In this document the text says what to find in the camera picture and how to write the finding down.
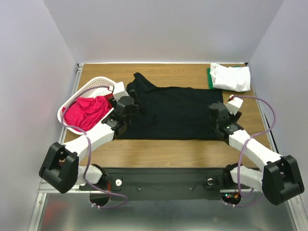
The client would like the black t shirt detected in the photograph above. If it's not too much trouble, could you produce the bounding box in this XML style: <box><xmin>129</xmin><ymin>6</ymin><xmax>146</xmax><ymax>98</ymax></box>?
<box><xmin>119</xmin><ymin>73</ymin><xmax>223</xmax><ymax>141</ymax></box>

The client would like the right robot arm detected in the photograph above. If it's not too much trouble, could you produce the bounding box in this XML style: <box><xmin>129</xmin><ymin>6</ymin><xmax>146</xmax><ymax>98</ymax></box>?
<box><xmin>209</xmin><ymin>97</ymin><xmax>305</xmax><ymax>205</ymax></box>

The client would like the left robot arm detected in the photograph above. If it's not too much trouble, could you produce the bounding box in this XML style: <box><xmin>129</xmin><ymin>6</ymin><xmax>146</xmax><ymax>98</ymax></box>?
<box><xmin>39</xmin><ymin>90</ymin><xmax>141</xmax><ymax>193</ymax></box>

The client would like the dark red t shirt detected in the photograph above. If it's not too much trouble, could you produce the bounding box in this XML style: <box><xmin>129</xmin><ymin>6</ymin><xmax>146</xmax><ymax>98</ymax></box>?
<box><xmin>104</xmin><ymin>94</ymin><xmax>117</xmax><ymax>109</ymax></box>

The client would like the white perforated plastic basket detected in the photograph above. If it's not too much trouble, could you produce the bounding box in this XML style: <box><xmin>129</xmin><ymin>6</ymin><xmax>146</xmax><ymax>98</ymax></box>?
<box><xmin>57</xmin><ymin>77</ymin><xmax>116</xmax><ymax>135</ymax></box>

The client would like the white folded t shirt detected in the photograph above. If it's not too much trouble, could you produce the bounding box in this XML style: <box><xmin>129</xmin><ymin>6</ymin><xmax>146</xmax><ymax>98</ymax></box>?
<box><xmin>209</xmin><ymin>63</ymin><xmax>251</xmax><ymax>92</ymax></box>

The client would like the pink t shirt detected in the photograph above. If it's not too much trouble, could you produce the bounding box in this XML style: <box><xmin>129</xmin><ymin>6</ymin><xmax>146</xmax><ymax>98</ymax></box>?
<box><xmin>64</xmin><ymin>94</ymin><xmax>113</xmax><ymax>132</ymax></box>

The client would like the green folded t shirt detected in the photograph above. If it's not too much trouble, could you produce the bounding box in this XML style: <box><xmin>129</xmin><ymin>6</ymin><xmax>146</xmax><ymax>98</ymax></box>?
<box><xmin>206</xmin><ymin>63</ymin><xmax>241</xmax><ymax>91</ymax></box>

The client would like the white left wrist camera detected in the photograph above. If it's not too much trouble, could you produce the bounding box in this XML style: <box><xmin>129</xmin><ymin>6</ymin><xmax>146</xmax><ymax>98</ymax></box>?
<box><xmin>113</xmin><ymin>82</ymin><xmax>129</xmax><ymax>101</ymax></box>

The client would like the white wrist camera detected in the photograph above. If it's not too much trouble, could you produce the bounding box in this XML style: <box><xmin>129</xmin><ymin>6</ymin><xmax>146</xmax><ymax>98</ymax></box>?
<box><xmin>113</xmin><ymin>82</ymin><xmax>129</xmax><ymax>101</ymax></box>
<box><xmin>225</xmin><ymin>97</ymin><xmax>243</xmax><ymax>115</ymax></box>

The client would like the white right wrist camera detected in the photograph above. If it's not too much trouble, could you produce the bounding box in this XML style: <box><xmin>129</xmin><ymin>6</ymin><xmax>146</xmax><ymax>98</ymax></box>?
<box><xmin>225</xmin><ymin>97</ymin><xmax>243</xmax><ymax>115</ymax></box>

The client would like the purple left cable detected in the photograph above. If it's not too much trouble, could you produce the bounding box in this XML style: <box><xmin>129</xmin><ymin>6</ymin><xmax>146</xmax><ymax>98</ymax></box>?
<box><xmin>60</xmin><ymin>85</ymin><xmax>128</xmax><ymax>209</ymax></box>

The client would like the purple cable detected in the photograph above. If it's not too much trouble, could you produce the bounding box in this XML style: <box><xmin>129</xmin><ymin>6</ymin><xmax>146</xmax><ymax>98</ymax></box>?
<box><xmin>227</xmin><ymin>94</ymin><xmax>277</xmax><ymax>208</ymax></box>
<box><xmin>60</xmin><ymin>85</ymin><xmax>128</xmax><ymax>209</ymax></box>

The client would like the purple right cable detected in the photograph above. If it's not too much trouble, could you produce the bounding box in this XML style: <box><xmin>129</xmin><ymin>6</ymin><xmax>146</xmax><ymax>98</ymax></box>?
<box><xmin>227</xmin><ymin>94</ymin><xmax>277</xmax><ymax>208</ymax></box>

